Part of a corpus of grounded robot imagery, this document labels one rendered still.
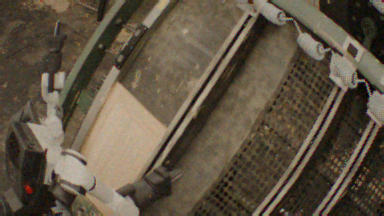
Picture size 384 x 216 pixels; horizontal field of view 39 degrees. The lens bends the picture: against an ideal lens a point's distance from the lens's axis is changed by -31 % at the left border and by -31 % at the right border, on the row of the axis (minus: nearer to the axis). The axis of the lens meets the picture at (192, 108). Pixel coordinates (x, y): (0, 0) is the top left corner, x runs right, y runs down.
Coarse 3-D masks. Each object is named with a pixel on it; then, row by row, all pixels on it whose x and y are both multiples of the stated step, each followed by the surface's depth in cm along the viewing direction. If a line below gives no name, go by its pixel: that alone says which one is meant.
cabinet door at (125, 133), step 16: (112, 96) 277; (128, 96) 271; (112, 112) 275; (128, 112) 269; (144, 112) 265; (96, 128) 279; (112, 128) 273; (128, 128) 268; (144, 128) 263; (160, 128) 259; (96, 144) 277; (112, 144) 272; (128, 144) 266; (144, 144) 262; (96, 160) 276; (112, 160) 270; (128, 160) 265; (144, 160) 260; (112, 176) 268; (128, 176) 263
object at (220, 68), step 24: (264, 0) 233; (240, 24) 242; (264, 24) 243; (240, 48) 242; (216, 72) 243; (192, 96) 247; (216, 96) 247; (192, 120) 246; (168, 144) 248; (144, 168) 252; (168, 168) 252
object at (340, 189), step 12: (372, 96) 182; (372, 108) 183; (372, 120) 197; (372, 132) 196; (360, 144) 198; (372, 144) 197; (360, 156) 197; (348, 168) 199; (360, 168) 199; (348, 180) 198; (336, 192) 203; (324, 204) 202; (336, 204) 201
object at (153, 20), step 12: (168, 0) 270; (156, 12) 272; (168, 12) 273; (144, 24) 274; (156, 24) 273; (144, 36) 273; (132, 60) 276; (120, 72) 275; (108, 84) 277; (96, 96) 280; (108, 96) 278; (96, 108) 278; (84, 120) 282; (84, 132) 280
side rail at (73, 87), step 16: (128, 0) 286; (112, 16) 287; (128, 16) 293; (96, 32) 290; (112, 32) 292; (96, 48) 291; (80, 64) 291; (96, 64) 297; (80, 80) 295; (64, 96) 294; (64, 112) 297; (64, 128) 302
